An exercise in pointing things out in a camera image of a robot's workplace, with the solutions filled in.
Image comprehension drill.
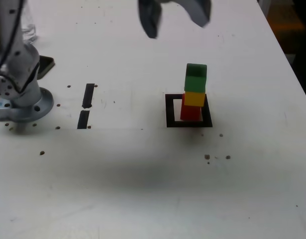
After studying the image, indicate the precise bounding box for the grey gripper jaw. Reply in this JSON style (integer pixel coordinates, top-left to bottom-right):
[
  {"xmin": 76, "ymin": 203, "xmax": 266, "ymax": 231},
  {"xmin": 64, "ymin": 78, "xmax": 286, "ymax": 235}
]
[{"xmin": 162, "ymin": 0, "xmax": 212, "ymax": 29}]

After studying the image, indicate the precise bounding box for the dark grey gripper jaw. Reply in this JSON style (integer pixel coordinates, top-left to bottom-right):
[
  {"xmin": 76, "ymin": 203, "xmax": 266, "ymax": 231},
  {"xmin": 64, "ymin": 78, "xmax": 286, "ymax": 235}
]
[{"xmin": 138, "ymin": 0, "xmax": 164, "ymax": 39}]

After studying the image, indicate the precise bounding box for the green cube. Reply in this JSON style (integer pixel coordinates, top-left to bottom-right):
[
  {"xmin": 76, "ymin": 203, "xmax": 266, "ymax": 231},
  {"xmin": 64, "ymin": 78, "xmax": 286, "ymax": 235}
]
[{"xmin": 184, "ymin": 63, "xmax": 207, "ymax": 93}]

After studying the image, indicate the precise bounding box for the yellow cube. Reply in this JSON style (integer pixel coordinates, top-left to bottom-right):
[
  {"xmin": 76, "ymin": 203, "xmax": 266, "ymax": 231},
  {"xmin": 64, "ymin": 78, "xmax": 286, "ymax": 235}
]
[{"xmin": 184, "ymin": 91, "xmax": 206, "ymax": 107}]

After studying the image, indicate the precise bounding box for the red cube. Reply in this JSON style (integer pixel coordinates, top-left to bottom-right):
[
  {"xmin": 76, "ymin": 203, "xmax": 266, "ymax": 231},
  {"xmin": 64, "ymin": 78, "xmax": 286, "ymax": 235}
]
[{"xmin": 180, "ymin": 93, "xmax": 202, "ymax": 121}]

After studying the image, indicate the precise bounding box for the black tape square outline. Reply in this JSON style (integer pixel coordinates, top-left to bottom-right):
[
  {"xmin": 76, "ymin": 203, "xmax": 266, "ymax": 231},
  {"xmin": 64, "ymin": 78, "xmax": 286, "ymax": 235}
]
[{"xmin": 165, "ymin": 94, "xmax": 213, "ymax": 128}]

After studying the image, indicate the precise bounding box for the black tape strip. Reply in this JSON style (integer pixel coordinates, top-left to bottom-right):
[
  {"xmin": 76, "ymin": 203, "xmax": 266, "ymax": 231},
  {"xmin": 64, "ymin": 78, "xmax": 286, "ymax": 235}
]
[{"xmin": 77, "ymin": 83, "xmax": 96, "ymax": 129}]

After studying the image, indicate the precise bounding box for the dark embossed tray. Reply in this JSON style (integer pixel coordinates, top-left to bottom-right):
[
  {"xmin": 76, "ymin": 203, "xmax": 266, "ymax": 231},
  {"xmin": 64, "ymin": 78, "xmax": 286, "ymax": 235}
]
[{"xmin": 38, "ymin": 55, "xmax": 56, "ymax": 80}]

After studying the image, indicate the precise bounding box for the clear plastic bottle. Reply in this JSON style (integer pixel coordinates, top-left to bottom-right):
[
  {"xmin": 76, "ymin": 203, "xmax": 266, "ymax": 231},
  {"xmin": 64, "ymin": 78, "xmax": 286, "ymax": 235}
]
[{"xmin": 20, "ymin": 0, "xmax": 39, "ymax": 44}]

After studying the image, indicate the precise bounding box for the black cable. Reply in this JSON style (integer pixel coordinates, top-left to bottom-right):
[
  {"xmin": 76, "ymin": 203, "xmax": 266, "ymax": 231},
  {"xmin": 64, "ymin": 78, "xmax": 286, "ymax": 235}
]
[{"xmin": 0, "ymin": 0, "xmax": 28, "ymax": 75}]

